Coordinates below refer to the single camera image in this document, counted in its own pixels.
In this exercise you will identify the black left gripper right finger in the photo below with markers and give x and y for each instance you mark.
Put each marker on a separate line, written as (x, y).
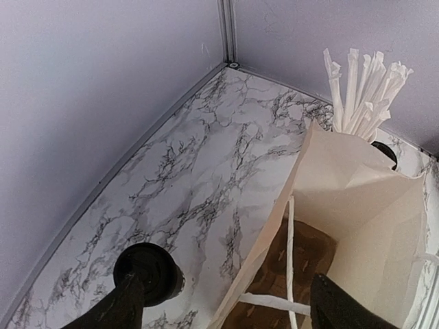
(332, 307)

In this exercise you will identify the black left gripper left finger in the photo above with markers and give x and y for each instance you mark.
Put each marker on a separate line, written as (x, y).
(121, 308)

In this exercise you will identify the single black paper cup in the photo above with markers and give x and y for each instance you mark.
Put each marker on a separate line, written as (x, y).
(161, 277)

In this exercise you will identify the brown cardboard cup carrier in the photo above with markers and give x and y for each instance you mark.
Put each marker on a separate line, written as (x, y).
(313, 252)

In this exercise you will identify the brown paper takeout bag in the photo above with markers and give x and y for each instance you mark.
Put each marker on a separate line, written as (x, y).
(344, 187)

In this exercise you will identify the black cup holding straws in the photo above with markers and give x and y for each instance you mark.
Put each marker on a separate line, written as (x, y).
(387, 151)

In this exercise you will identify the white wrapped straws bundle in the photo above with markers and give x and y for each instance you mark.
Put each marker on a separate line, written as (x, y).
(371, 88)

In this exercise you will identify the right aluminium corner post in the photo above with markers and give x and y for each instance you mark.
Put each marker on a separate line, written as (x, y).
(227, 18)

